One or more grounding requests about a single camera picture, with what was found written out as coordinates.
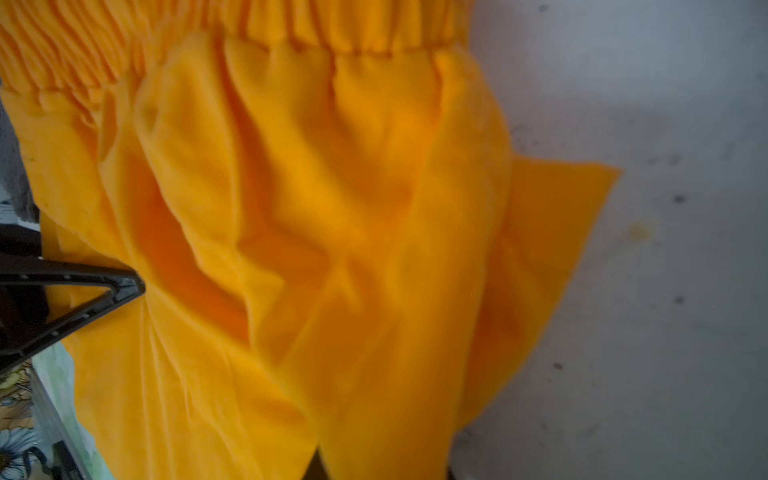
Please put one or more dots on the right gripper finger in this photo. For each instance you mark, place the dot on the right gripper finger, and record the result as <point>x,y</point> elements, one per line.
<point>315,469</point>

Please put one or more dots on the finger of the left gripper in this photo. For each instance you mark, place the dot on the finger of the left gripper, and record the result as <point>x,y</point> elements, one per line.
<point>26,325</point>

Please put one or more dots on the orange garment with drawstring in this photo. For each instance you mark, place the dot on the orange garment with drawstring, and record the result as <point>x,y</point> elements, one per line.
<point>343,256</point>

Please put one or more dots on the grey terry towel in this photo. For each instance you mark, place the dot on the grey terry towel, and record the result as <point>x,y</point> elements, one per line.
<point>14,179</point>

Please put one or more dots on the aluminium rail frame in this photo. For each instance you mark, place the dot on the aluminium rail frame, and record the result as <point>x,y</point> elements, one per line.
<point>62,457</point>

